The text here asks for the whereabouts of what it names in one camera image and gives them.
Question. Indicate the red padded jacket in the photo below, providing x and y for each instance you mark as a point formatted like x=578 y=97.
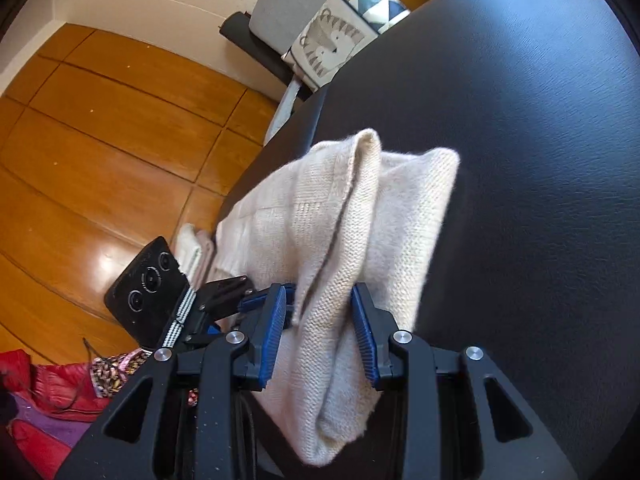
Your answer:
x=55 y=385

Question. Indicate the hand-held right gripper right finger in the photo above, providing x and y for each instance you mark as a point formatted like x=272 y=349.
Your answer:
x=362 y=345

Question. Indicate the white ribbed cloth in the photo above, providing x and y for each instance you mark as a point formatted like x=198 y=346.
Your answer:
x=195 y=250

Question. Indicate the tiger print cushion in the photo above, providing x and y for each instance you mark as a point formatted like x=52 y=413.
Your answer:
x=330 y=45

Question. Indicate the patterned floral cloth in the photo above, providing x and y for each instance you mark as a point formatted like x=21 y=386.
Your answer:
x=112 y=372

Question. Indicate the cream knit sweater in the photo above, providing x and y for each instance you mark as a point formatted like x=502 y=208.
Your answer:
x=390 y=210

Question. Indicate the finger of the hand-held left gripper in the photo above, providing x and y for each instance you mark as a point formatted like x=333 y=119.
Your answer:
x=250 y=302

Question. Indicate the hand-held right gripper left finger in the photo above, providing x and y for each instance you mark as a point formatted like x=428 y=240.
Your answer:
x=270 y=345

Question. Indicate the patchwork sofa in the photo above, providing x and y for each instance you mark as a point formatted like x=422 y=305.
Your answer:
x=285 y=5

